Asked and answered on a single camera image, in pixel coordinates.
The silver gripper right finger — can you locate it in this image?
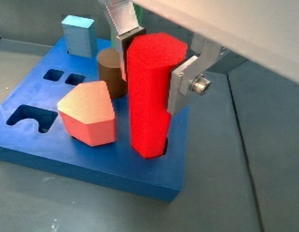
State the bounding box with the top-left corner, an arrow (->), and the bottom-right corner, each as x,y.
167,34 -> 221,115

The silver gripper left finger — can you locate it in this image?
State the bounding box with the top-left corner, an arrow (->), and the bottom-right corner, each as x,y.
99,0 -> 147,80

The red hexagon prism block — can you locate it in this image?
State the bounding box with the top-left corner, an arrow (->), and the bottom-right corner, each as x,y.
127,33 -> 188,159

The blue foam shape board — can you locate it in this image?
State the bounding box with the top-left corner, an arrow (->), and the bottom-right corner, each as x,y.
0,35 -> 191,203

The light blue rectangular block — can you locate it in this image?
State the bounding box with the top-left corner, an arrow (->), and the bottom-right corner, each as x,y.
61,15 -> 97,58

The brown cylinder block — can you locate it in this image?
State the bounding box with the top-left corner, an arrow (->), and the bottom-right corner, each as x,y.
97,48 -> 127,99

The salmon pentagon prism block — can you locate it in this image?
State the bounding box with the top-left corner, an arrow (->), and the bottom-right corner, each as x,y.
59,81 -> 116,147

